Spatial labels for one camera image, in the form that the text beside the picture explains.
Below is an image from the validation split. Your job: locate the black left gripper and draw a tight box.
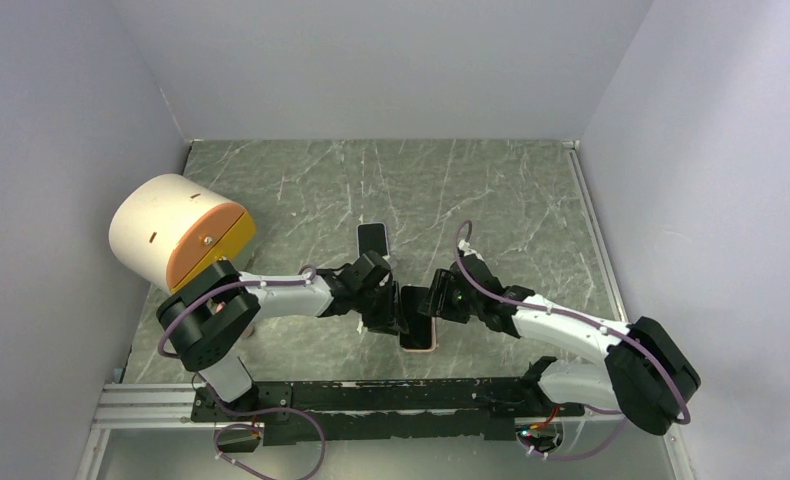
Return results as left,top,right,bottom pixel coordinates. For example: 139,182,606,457
353,279,409,336

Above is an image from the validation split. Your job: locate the aluminium frame rail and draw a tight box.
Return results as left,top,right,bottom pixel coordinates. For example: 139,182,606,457
92,384,196,429

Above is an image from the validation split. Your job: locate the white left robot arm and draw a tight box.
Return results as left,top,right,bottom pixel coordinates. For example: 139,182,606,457
156,251,407,420

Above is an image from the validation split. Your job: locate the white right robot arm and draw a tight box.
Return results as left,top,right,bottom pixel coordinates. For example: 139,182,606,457
418,253,701,435

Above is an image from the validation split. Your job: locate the pink phone case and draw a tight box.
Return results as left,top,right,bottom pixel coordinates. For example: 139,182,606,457
399,318,438,353

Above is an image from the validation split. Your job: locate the beige and orange cylinder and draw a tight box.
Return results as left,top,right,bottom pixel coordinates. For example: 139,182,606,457
108,174,256,294

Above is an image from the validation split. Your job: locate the blue smartphone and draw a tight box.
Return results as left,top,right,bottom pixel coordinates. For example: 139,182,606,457
358,223,390,258

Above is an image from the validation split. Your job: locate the lavender phone case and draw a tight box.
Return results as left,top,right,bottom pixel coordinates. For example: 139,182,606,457
356,221,392,260

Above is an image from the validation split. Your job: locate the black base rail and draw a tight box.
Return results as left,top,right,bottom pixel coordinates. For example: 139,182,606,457
190,377,584,446

